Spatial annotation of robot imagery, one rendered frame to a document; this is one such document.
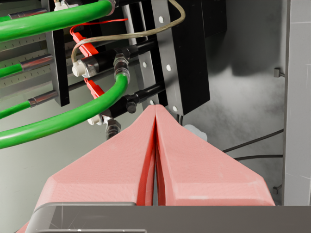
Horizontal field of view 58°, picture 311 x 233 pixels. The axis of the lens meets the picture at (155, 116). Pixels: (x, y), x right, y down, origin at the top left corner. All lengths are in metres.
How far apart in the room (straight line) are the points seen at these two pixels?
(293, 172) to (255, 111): 0.18
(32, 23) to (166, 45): 0.28
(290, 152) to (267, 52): 0.19
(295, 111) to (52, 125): 0.31
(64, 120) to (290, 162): 0.34
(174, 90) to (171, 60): 0.06
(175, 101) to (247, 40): 0.18
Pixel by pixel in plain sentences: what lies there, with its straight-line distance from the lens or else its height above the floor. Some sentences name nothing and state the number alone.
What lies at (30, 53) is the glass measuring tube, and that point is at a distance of 0.68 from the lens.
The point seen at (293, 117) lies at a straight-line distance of 0.43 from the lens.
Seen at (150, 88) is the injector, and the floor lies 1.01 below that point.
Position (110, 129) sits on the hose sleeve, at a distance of 0.38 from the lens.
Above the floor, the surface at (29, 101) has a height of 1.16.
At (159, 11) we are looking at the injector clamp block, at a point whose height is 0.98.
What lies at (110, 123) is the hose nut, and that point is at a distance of 0.40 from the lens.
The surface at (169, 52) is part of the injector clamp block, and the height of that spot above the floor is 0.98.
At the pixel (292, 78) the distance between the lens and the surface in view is 0.41.
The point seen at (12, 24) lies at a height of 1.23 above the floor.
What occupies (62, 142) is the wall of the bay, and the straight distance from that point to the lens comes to 0.76.
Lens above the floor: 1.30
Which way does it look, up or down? 34 degrees down
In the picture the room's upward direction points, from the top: 119 degrees counter-clockwise
